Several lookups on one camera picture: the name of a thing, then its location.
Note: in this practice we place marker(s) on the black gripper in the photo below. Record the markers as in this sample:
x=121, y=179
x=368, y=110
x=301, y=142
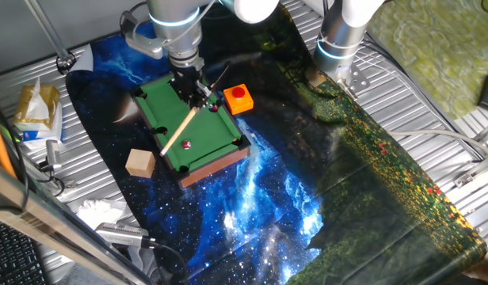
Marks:
x=186, y=81

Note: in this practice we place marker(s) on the wooden pool cue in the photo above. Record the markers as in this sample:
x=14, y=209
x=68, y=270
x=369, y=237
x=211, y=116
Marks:
x=178, y=130

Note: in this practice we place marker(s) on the maroon striped pool ball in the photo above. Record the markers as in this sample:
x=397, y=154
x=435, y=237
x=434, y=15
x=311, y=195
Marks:
x=186, y=144

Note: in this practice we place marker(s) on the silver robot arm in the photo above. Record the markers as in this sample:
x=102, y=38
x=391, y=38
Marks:
x=176, y=23

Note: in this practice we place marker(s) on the red pool ball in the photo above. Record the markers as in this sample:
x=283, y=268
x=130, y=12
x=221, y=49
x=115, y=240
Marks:
x=214, y=107

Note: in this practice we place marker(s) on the mini green pool table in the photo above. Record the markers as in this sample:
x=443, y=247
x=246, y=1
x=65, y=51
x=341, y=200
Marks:
x=212, y=134

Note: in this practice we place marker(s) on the orange box with red button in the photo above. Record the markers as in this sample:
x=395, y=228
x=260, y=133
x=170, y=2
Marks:
x=237, y=99

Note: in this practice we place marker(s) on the wooden cube block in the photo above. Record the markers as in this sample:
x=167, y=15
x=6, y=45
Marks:
x=140, y=163

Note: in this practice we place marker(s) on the galaxy and forest printed cloth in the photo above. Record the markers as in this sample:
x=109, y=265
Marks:
x=248, y=217

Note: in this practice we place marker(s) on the yellow white package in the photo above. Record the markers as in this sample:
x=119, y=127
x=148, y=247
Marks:
x=50, y=130

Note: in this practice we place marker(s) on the crumpled white tissue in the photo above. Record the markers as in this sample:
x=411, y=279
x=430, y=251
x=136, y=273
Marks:
x=99, y=211

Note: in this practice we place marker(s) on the yellow tissue box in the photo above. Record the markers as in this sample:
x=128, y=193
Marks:
x=32, y=109

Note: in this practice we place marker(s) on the metal stand pole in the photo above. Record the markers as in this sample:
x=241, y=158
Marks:
x=46, y=27

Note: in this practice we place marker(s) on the green mossy mat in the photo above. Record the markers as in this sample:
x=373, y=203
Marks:
x=434, y=47

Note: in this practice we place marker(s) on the black keyboard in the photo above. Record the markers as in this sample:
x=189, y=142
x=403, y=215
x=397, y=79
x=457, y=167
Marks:
x=12, y=257

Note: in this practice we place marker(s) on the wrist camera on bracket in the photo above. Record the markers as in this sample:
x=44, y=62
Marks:
x=143, y=41

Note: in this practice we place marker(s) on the long silver camera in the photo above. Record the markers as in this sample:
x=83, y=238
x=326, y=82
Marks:
x=119, y=234

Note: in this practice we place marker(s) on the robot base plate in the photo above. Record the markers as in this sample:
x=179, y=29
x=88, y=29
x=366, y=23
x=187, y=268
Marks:
x=357, y=79

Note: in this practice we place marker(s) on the aluminium frame beam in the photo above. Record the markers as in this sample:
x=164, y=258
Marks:
x=50, y=221

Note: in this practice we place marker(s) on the aluminium bracket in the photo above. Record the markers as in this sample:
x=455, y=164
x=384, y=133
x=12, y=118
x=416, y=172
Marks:
x=475, y=170

